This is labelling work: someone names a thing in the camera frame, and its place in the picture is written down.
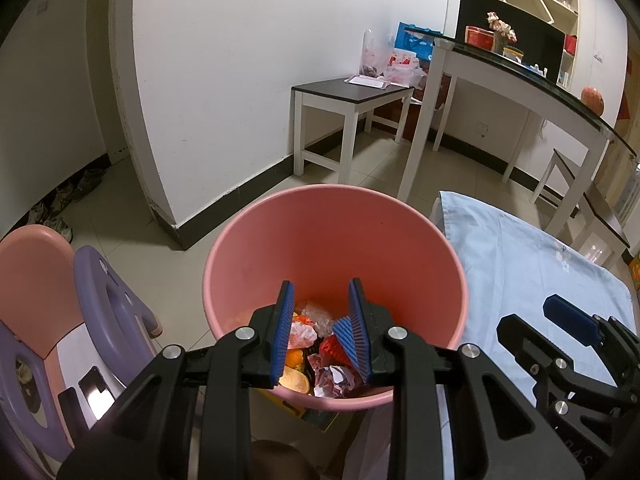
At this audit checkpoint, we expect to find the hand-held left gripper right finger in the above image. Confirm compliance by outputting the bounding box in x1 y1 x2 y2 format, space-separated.
347 277 583 480

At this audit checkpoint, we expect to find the pink plastic bag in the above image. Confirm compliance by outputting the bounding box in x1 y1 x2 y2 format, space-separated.
385 50 428 91

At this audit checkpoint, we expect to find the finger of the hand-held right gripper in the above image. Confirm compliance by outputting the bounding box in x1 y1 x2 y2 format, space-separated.
542 295 640 361
496 313 626 411

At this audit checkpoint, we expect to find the white bench with dark top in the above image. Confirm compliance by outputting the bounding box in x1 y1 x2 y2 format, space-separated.
291 79 416 185
530 147 632 266

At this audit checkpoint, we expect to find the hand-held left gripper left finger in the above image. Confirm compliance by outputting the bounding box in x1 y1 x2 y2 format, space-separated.
57 280 297 480

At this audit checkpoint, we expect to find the pink plastic chair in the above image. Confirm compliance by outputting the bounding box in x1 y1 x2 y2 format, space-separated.
0 225 76 358

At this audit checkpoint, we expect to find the white plastic bag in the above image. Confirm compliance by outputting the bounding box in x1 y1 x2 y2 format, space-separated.
302 301 333 336

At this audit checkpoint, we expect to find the white paper sheet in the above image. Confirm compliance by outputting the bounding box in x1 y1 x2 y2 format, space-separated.
344 74 391 90

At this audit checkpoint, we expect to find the black monitor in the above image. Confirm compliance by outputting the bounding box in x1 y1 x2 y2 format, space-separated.
456 0 566 83

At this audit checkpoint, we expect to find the blue shopping bag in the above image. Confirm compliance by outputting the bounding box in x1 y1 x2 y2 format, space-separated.
395 21 446 61

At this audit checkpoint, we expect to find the black phone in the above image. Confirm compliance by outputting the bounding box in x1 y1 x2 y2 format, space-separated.
57 366 118 436

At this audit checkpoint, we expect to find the colourful trash pile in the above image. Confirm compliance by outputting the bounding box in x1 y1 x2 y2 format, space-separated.
307 352 366 398

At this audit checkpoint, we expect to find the red gift box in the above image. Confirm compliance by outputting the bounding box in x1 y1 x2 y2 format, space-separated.
465 26 497 52

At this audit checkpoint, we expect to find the pink plastic bucket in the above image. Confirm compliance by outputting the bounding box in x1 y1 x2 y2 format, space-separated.
202 185 470 413

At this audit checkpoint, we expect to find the clear plastic bag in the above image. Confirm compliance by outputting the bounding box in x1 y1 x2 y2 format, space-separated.
361 29 396 78

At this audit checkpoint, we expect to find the pink flower bouquet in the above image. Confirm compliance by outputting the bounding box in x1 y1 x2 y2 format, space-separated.
487 11 518 43

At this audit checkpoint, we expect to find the pile of shoes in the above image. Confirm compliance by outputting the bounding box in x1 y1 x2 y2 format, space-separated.
25 167 108 243

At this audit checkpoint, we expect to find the purple plastic chair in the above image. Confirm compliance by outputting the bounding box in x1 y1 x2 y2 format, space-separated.
0 245 163 480

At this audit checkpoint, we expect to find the blue foam net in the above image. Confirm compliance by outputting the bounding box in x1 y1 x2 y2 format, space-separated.
332 315 363 366

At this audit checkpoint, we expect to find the orange and white wrapper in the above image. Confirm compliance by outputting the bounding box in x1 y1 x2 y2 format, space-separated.
290 312 318 348

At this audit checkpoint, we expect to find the white table with glass top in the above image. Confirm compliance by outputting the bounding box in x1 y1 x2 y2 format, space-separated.
396 37 640 201

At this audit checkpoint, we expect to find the orange ball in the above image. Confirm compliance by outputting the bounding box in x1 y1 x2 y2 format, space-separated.
580 86 606 116

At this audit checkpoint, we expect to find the person's knee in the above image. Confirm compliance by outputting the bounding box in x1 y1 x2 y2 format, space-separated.
250 439 321 480

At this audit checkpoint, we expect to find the red foam net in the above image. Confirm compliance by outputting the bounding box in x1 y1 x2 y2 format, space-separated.
320 335 351 366

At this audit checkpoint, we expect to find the light blue cloth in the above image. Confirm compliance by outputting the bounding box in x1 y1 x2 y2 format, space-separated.
345 190 636 480

